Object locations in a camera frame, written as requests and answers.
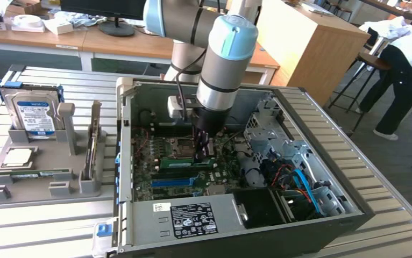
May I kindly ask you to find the grey parts rack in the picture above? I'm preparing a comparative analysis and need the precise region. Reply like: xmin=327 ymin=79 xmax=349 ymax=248
xmin=0 ymin=99 xmax=117 ymax=207

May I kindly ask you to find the silver CPU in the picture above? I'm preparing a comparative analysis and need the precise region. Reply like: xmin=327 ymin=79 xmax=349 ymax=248
xmin=2 ymin=148 xmax=35 ymax=167

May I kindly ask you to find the wooden desk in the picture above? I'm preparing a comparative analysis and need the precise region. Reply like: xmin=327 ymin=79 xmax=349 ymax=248
xmin=0 ymin=23 xmax=282 ymax=84

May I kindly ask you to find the small white box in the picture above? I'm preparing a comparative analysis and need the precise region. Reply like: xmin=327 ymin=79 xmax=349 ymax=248
xmin=43 ymin=18 xmax=75 ymax=35

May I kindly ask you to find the person in white shirt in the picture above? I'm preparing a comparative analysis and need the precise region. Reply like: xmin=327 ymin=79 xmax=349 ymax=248
xmin=355 ymin=31 xmax=412 ymax=142

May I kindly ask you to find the CPU socket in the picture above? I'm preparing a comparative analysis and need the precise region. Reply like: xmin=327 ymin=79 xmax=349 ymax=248
xmin=165 ymin=137 xmax=198 ymax=160

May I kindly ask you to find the green RAM stick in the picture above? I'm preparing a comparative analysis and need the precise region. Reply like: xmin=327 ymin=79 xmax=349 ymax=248
xmin=0 ymin=169 xmax=71 ymax=180
xmin=161 ymin=156 xmax=218 ymax=170

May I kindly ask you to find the hard disk with blue carrier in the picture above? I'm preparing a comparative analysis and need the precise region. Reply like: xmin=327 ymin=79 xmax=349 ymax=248
xmin=0 ymin=78 xmax=67 ymax=140

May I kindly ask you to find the brown bar stool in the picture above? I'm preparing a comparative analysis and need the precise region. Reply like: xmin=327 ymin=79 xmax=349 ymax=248
xmin=330 ymin=52 xmax=395 ymax=138

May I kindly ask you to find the wooden cabinet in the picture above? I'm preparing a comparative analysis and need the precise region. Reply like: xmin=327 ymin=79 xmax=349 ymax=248
xmin=255 ymin=0 xmax=373 ymax=108

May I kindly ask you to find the cardboard box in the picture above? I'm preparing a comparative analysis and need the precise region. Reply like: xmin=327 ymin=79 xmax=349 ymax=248
xmin=5 ymin=0 xmax=62 ymax=20

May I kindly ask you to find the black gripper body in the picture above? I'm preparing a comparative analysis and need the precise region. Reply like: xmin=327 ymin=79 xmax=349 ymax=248
xmin=191 ymin=106 xmax=231 ymax=135

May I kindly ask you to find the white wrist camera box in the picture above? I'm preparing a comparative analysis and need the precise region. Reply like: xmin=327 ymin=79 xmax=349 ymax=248
xmin=167 ymin=95 xmax=199 ymax=119

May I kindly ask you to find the white round device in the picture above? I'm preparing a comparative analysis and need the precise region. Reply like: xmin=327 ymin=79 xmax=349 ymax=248
xmin=11 ymin=14 xmax=46 ymax=33

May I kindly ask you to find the blue SATA wire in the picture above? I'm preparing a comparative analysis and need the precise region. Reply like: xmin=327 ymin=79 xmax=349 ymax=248
xmin=291 ymin=166 xmax=329 ymax=216

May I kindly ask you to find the grey power supply unit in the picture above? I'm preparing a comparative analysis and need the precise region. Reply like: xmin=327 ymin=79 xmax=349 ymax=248
xmin=126 ymin=196 xmax=247 ymax=246

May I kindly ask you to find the open black PC case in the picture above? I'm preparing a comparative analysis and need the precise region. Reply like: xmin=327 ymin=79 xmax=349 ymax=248
xmin=93 ymin=77 xmax=378 ymax=258

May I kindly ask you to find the dark wooden table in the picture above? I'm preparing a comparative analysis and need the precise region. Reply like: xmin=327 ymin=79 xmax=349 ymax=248
xmin=355 ymin=0 xmax=412 ymax=25

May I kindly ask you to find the graphics card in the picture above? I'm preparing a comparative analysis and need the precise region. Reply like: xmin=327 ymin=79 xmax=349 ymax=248
xmin=83 ymin=100 xmax=109 ymax=187

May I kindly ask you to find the red and black wire bundle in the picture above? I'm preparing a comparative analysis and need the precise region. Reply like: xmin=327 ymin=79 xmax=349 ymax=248
xmin=267 ymin=164 xmax=309 ymax=197

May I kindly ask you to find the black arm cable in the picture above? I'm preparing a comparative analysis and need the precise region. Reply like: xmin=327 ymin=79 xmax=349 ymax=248
xmin=175 ymin=0 xmax=225 ymax=123

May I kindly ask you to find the green motherboard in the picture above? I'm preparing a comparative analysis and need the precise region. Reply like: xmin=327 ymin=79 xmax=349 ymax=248
xmin=130 ymin=128 xmax=243 ymax=203

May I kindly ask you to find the metal disk bay cage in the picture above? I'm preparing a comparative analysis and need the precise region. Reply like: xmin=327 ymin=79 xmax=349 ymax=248
xmin=242 ymin=97 xmax=355 ymax=217

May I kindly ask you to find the white cloth pile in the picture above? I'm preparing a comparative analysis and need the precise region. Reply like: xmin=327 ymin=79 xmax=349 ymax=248
xmin=358 ymin=16 xmax=412 ymax=41

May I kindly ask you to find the blue expansion slot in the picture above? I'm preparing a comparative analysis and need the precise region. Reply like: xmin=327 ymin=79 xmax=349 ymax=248
xmin=151 ymin=175 xmax=201 ymax=189

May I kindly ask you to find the black computer monitor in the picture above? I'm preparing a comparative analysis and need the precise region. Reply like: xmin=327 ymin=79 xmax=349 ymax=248
xmin=61 ymin=0 xmax=147 ymax=38

